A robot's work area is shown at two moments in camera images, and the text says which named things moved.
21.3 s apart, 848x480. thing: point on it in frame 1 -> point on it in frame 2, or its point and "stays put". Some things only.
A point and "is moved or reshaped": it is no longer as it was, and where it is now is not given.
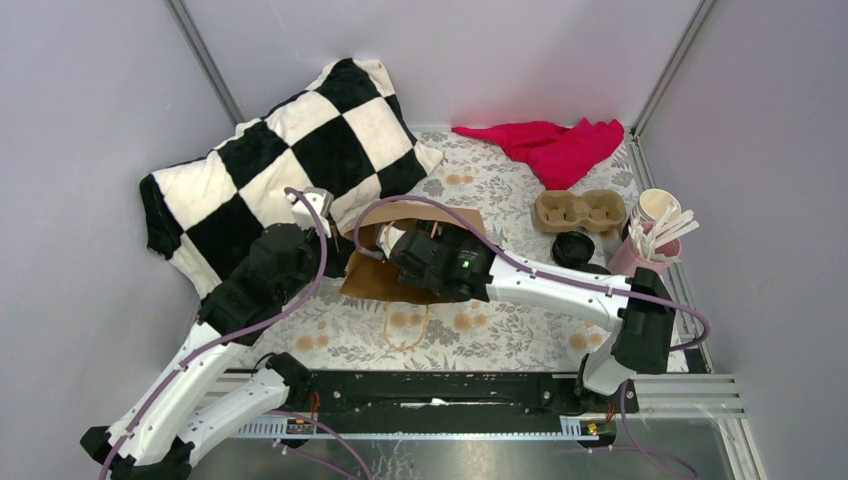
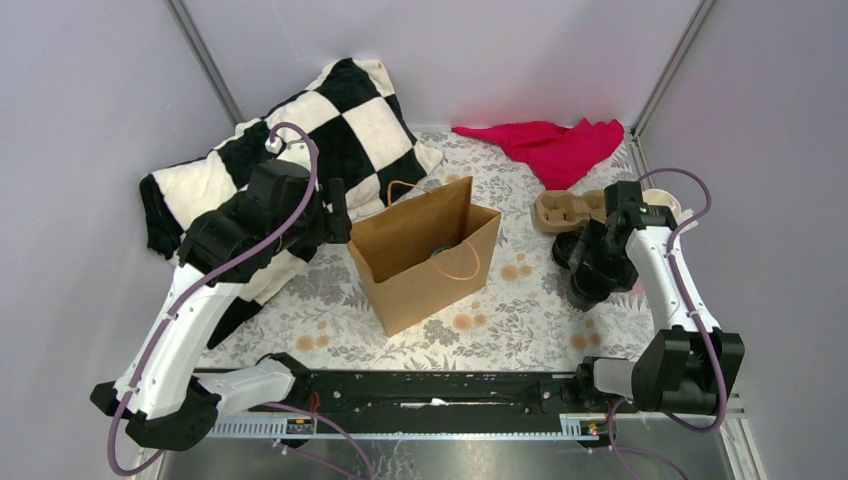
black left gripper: (340, 249) -> (335, 225)
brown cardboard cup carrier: (561, 211) stays put
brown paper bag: (369, 277) is moved or reshaped
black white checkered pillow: (348, 138) stays put
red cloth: (559, 156) stays put
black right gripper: (451, 237) -> (622, 276)
